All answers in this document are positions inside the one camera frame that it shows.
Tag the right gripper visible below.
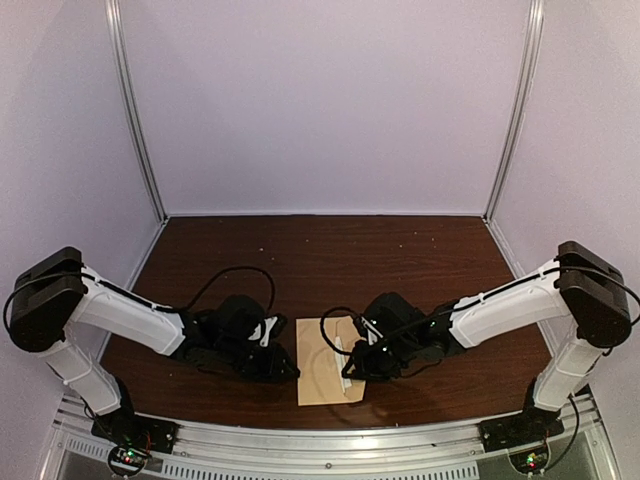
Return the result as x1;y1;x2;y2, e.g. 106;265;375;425
342;333;419;383

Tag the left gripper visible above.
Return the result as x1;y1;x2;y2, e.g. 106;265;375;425
215;336;300;383

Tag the letter sheet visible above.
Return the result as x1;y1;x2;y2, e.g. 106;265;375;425
334;336;352;394

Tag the brown paper envelope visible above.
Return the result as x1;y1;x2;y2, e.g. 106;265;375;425
296;318;366;407

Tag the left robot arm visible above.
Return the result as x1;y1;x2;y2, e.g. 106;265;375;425
2;247;300;444

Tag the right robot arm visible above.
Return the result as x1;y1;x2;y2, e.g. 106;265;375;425
341;241;636;442

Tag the left circuit board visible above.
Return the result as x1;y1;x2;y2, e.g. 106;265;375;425
107;446;149;476

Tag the circuit board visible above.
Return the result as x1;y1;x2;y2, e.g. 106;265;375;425
509;446;550;475
107;446;149;476

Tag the right circuit board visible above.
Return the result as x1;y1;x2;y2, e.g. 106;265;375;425
509;446;550;475

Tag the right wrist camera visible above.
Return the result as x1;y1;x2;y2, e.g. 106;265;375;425
353;316;383;346

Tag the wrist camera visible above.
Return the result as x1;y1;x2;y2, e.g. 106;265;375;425
353;316;383;346
249;315;288;348

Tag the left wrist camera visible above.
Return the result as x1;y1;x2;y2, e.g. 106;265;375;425
249;315;288;348

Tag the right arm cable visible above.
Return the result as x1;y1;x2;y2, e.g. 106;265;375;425
321;306;361;356

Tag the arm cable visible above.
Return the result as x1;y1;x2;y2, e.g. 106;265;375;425
184;266;277;314
321;306;361;356

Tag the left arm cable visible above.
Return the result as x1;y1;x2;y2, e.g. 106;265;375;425
184;266;277;314

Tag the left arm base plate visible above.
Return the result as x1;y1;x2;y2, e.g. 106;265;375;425
91;409;178;454

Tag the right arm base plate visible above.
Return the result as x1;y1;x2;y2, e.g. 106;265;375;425
478;407;564;452

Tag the front aluminium rail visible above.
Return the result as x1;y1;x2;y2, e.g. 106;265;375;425
36;394;622;479

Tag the left aluminium frame post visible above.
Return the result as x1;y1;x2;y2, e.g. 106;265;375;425
104;0;168;224

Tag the aluminium frame post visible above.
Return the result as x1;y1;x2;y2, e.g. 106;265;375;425
483;0;545;224
104;0;168;224

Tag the right aluminium frame post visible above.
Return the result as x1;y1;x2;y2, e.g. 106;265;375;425
483;0;545;224

